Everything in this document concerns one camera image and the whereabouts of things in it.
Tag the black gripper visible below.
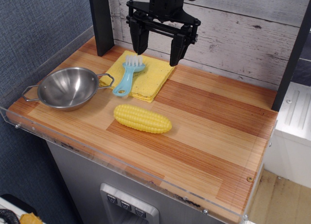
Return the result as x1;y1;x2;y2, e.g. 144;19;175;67
126;0;201;67

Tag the light blue dish brush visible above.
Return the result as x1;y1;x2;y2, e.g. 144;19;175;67
113;55;145;97

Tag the yellow folded cloth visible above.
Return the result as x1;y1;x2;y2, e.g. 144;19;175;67
107;50;174;103

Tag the yellow plastic corn cob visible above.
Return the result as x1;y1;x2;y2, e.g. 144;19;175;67
113;104;172;134

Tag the grey toy fridge cabinet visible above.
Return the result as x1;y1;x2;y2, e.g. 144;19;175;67
45;139;234;224

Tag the silver dispenser button panel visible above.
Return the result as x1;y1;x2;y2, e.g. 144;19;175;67
100;183;160;224

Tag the white ribbed side surface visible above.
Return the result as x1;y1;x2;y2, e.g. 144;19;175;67
263;82;311;188

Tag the yellow object bottom left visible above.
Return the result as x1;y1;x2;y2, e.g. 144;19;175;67
19;213;43;224

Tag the black left upright post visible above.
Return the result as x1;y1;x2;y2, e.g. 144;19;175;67
89;0;114;56

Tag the black upright post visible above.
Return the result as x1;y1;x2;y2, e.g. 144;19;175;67
271;0;311;111
89;0;114;56

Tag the stainless steel bowl with handles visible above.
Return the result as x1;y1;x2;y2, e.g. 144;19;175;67
22;67;115;111

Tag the black right upright post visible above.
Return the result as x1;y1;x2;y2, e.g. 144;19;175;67
271;0;311;111

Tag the black corrugated hose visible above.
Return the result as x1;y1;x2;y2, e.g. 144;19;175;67
0;208;20;224

